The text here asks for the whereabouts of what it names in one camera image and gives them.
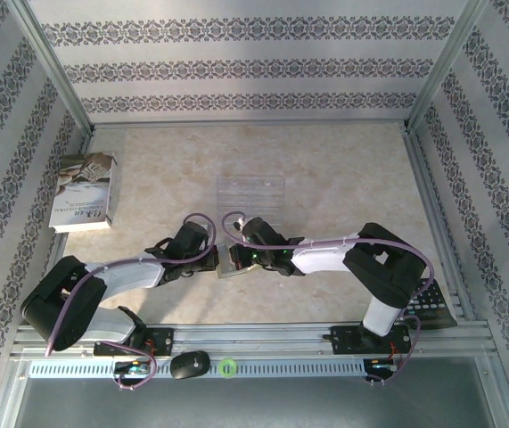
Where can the grey metal tray panel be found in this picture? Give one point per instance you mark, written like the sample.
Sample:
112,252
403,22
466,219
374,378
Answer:
281,405

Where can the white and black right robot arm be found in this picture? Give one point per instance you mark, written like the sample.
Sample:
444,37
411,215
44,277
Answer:
321,258

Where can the white heritage cultural book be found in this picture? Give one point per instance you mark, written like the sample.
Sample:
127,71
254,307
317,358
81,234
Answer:
82,191

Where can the black computer mouse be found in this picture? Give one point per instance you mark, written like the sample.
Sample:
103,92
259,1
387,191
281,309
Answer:
189,365

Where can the aluminium frame rail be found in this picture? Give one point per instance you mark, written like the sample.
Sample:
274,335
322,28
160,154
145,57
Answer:
236,125
60,244
258,334
439,223

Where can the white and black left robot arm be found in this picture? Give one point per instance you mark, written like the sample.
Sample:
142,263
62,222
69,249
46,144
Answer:
125,274

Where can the clear plastic card holder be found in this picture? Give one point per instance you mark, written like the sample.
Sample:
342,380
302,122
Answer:
225,267

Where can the small circuit board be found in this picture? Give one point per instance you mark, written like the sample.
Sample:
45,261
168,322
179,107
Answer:
383,365
133,368

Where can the aluminium frame post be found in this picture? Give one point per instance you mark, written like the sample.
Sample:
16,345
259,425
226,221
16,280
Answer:
55,67
443,67

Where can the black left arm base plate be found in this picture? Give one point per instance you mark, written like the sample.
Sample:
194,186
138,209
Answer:
165,341

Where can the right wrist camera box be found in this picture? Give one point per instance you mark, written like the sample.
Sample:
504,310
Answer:
238,225

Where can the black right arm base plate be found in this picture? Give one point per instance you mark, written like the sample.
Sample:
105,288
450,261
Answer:
343,341

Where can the black calculator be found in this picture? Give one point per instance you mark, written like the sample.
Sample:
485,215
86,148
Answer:
437,312

